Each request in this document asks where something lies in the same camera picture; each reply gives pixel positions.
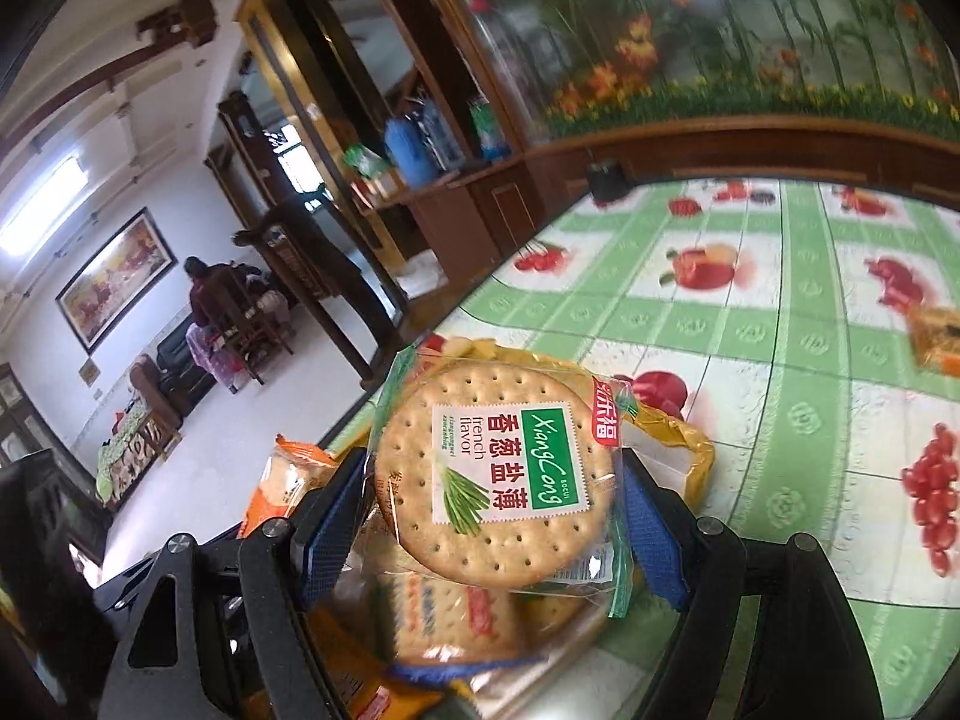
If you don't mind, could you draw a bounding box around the blue Hokkaido cracker pack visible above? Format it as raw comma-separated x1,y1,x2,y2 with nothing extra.
377,572,547,684

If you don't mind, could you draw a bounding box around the brown sandwich cracker pack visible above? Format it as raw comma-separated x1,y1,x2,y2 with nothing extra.
907,305,960,377

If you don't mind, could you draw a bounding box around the orange cheese snack bag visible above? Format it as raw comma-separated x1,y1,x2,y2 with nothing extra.
238,434,338,538

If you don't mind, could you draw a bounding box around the black sofa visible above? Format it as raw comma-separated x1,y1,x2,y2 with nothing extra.
155,317,215,418

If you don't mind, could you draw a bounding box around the white foam tray yellow tape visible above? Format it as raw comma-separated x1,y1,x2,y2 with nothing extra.
325,337,716,718

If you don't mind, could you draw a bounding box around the seated person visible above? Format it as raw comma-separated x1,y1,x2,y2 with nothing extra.
184,257,295,394

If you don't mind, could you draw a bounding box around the green fruit pattern tablecloth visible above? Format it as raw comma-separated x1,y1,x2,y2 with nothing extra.
320,177,960,720

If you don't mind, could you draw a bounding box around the framed painting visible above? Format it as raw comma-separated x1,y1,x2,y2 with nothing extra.
55,208,178,353

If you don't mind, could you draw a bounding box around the dark wooden chair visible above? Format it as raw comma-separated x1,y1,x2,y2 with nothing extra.
224,188,407,390

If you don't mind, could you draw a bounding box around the ceiling light panel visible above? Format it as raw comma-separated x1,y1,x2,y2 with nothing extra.
0,154,88,260

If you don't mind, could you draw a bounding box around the wooden side cabinet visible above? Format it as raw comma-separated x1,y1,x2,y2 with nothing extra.
377,146,590,286

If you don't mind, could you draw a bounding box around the green bag on cabinet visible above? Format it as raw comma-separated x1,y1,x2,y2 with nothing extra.
343,143,391,181

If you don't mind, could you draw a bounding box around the blue thermos jug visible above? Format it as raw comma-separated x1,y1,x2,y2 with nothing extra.
384,117,439,188

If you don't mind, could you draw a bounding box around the small black cup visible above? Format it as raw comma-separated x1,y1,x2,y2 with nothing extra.
586,160,631,208

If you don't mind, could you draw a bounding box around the floral glass partition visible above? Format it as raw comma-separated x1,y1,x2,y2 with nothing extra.
460,0,958,143

